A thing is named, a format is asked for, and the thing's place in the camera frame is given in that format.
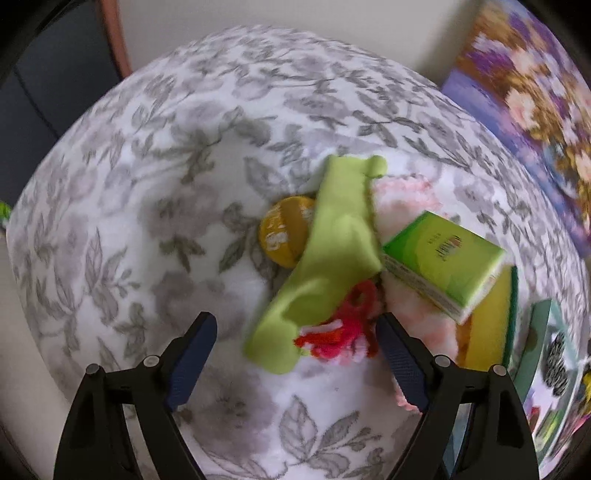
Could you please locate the red pink pipe-cleaner flower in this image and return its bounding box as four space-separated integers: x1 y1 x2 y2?
294 279 382 365

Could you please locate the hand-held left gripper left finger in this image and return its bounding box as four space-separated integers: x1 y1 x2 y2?
54 311 218 480

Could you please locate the grey floral fleece blanket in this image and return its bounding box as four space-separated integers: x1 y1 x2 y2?
7 25 591 480

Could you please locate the leopard print scrunchie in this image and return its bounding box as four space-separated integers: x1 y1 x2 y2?
545 330 573 398

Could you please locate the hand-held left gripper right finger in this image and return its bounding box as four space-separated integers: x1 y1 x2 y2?
375 312 540 480

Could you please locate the flower bouquet painting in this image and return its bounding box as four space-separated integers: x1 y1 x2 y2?
441 0 591 257

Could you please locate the yellow green sponge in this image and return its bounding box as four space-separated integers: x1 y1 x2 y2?
457 265 519 370

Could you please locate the gold round tin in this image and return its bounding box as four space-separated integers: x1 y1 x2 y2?
259 196 317 269

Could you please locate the green shallow box tray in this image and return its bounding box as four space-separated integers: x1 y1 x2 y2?
512 299 591 467

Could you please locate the dark cabinet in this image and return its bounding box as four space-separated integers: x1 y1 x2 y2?
0 0 125 208

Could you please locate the pink fluffy towel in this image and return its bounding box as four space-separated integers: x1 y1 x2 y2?
369 174 474 412

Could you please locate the light green cloth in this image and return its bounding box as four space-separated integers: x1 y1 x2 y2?
243 154 387 374

